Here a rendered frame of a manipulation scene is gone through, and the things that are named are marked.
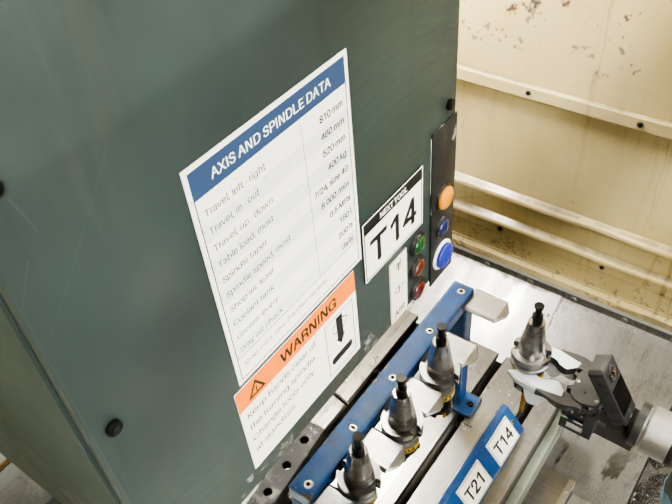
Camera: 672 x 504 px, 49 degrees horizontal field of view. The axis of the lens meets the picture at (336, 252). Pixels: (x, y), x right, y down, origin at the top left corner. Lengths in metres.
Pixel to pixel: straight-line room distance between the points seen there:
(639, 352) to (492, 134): 0.58
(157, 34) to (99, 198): 0.09
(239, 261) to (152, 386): 0.10
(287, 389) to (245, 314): 0.12
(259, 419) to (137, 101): 0.31
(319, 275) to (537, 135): 1.04
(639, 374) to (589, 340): 0.13
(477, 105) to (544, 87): 0.17
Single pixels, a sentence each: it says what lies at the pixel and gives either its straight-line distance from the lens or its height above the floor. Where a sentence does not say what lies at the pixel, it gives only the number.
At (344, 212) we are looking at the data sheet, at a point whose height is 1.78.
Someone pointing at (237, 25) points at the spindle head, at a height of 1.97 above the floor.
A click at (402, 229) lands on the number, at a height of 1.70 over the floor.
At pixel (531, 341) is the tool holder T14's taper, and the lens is 1.17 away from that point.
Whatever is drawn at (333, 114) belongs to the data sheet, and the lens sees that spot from 0.52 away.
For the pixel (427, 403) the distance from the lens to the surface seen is 1.14.
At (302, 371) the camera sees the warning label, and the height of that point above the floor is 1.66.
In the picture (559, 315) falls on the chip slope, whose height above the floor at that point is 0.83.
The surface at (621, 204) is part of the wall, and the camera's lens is 1.59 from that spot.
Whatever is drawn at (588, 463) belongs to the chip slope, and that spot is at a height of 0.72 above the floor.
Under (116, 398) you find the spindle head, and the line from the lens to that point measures 0.46.
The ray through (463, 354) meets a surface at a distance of 1.20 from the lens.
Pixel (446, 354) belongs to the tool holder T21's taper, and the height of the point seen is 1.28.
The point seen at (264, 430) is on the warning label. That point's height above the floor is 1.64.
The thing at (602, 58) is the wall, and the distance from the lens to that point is 1.43.
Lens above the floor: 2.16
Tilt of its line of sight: 44 degrees down
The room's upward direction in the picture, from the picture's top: 6 degrees counter-clockwise
